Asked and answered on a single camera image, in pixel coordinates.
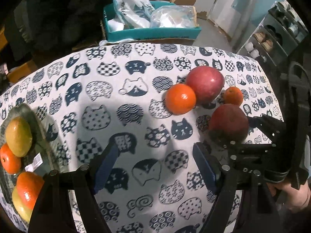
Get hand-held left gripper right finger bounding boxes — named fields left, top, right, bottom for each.
left=193, top=142, right=280, bottom=233

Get teal box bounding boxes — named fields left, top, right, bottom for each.
left=103, top=0, right=202, bottom=42

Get clear plastic bag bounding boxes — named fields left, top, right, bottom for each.
left=149, top=5, right=199, bottom=29

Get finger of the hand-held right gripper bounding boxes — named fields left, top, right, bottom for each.
left=246, top=114, right=287, bottom=143
left=221, top=139, right=277, bottom=156

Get black coat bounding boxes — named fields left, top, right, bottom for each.
left=0, top=0, right=114, bottom=61

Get small orange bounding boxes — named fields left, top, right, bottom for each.
left=223, top=87, right=244, bottom=106

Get yellow-green apple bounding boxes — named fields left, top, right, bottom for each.
left=5, top=117, right=33, bottom=158
left=12, top=187, right=33, bottom=223

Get wooden drawer box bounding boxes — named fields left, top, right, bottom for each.
left=7, top=61, right=39, bottom=83

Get large red apple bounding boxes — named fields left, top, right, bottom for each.
left=186, top=66, right=225, bottom=105

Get rows of shoes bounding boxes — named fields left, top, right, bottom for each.
left=244, top=1, right=307, bottom=62

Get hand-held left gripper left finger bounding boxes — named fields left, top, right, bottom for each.
left=28, top=139, right=122, bottom=233

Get cat print tablecloth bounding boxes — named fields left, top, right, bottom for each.
left=0, top=42, right=285, bottom=233

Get green glass plate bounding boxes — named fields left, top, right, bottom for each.
left=0, top=103, right=61, bottom=224

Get white printed plastic bag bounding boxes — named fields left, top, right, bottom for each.
left=100, top=0, right=156, bottom=29

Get person's right hand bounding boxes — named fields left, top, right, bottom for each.
left=267, top=175, right=311, bottom=214

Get white shoe rack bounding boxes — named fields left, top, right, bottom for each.
left=237, top=1, right=309, bottom=66

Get white door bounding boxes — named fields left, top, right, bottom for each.
left=206, top=0, right=258, bottom=50

